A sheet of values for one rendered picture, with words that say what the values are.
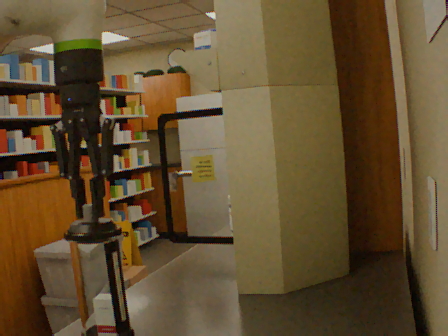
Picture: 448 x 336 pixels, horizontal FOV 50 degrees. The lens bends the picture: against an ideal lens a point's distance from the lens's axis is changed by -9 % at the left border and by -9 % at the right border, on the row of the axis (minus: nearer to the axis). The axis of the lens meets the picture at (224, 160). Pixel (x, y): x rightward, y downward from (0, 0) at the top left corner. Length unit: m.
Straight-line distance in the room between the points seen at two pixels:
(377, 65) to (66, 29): 0.91
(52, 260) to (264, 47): 2.55
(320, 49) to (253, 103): 0.22
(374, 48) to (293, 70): 0.38
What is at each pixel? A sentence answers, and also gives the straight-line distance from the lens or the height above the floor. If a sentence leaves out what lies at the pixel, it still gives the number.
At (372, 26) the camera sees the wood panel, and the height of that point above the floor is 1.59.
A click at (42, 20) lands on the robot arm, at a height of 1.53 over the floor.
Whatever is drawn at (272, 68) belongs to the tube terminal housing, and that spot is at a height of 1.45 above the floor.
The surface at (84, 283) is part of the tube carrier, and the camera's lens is 0.92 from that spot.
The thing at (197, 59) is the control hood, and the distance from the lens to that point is 1.19.
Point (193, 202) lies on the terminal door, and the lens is 1.56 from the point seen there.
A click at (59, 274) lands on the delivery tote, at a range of 3.43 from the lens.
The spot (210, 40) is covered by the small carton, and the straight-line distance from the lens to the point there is 1.27.
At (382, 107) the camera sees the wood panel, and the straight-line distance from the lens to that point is 1.48.
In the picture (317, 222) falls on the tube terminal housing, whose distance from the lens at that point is 1.22.
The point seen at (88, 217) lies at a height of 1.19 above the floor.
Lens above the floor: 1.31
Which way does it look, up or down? 3 degrees down
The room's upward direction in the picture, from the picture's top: 5 degrees counter-clockwise
